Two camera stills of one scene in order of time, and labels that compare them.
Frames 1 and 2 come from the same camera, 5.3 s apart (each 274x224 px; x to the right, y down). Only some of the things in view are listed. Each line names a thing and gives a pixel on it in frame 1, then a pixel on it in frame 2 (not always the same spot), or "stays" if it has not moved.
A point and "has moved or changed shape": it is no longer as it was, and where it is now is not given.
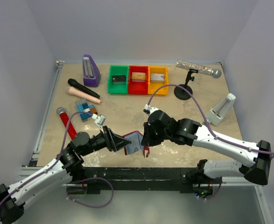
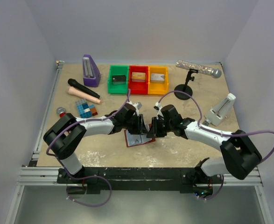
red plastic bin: [138, 87] stays
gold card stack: [138, 77] stays
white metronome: [221, 109] stays
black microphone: [73, 82] stays
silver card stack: [157, 78] stays
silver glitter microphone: [215, 73] stays
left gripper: [114, 142] → [140, 128]
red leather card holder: [144, 149] has moved or changed shape
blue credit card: [136, 145] has moved or changed shape
